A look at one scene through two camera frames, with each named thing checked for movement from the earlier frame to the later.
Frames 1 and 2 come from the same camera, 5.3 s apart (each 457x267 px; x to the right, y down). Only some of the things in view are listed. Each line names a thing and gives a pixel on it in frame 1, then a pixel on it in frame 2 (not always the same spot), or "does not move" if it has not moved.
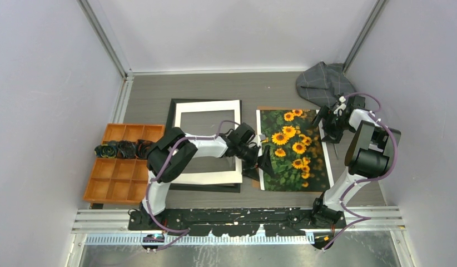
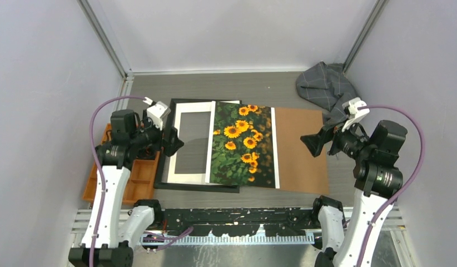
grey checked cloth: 323,84 does not move
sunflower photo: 297,151 -> 243,146
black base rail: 272,222 does not move
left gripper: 263,162 -> 169,147
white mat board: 209,178 -> 185,108
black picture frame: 232,188 does not move
